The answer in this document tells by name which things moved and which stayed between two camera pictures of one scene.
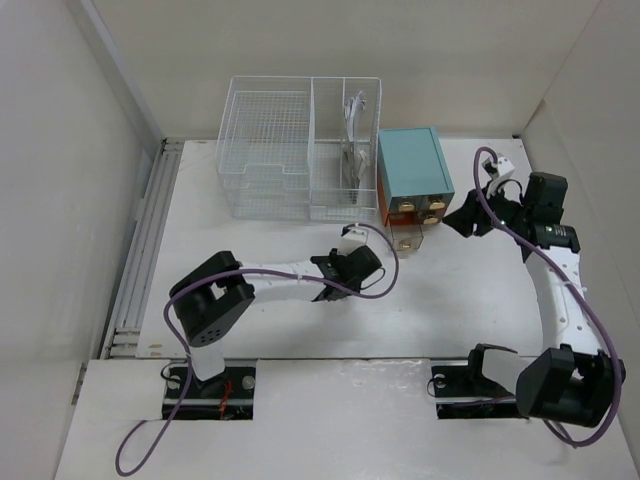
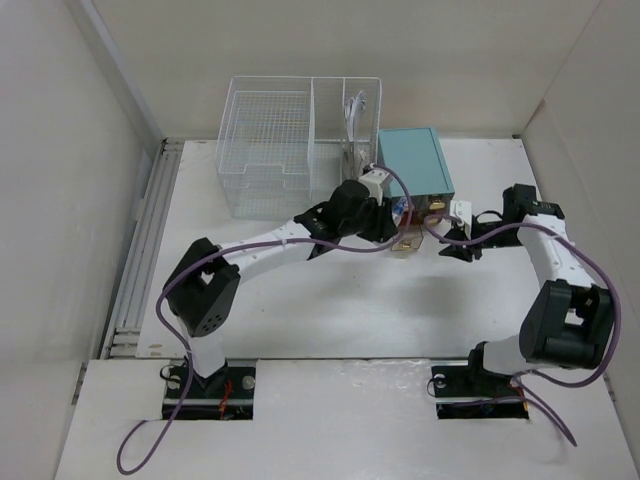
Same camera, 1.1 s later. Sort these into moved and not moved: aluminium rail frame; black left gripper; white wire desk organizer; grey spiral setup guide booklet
Moved: black left gripper
Not moved: white wire desk organizer; aluminium rail frame; grey spiral setup guide booklet
